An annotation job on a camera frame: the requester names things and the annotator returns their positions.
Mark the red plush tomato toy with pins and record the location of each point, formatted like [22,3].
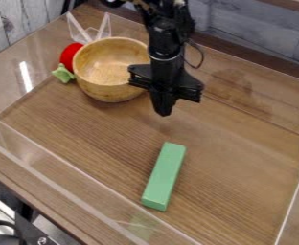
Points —
[64,71]

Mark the clear acrylic table barrier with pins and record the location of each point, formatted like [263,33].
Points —
[80,162]

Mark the green rectangular stick block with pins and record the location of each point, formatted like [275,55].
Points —
[159,187]

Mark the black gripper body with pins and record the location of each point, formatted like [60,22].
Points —
[184,86]

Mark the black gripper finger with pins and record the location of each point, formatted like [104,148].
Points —
[163,102]

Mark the black table clamp mount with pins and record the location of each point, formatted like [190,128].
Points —
[32,234]

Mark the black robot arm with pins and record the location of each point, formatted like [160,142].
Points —
[171,49]

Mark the brown wooden bowl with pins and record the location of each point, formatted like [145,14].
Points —
[100,66]

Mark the clear acrylic corner bracket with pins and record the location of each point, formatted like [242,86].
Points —
[87,35]

